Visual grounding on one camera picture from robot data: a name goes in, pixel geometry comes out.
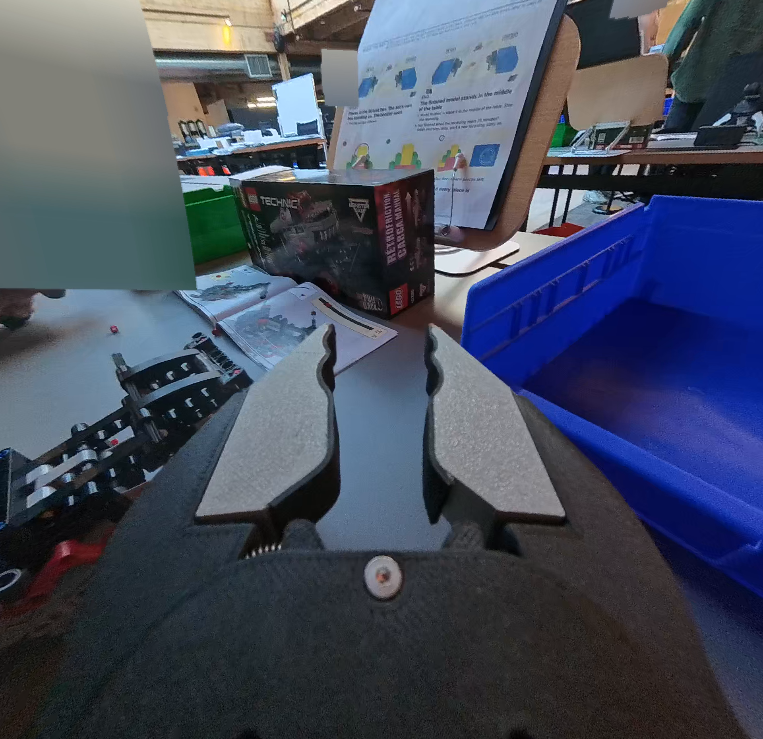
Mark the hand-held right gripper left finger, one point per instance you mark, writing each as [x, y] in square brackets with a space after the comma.
[268, 441]

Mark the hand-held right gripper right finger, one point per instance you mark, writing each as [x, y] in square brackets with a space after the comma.
[492, 447]

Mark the black lego vehicle model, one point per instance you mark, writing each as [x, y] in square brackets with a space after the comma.
[167, 387]

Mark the lego instruction booklet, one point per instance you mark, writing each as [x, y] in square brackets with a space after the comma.
[268, 309]

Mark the black lego set box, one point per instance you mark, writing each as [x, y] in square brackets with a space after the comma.
[334, 232]

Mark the blue plastic bin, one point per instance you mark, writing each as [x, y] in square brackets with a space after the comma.
[644, 357]

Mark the green plastic bin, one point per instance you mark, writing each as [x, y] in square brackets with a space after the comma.
[208, 226]

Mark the background work table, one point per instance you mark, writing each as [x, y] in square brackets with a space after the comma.
[655, 154]
[256, 148]

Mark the white board panel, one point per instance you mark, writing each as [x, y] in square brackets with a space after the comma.
[296, 104]

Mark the printed paper instruction sheet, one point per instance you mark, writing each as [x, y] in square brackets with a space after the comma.
[453, 47]

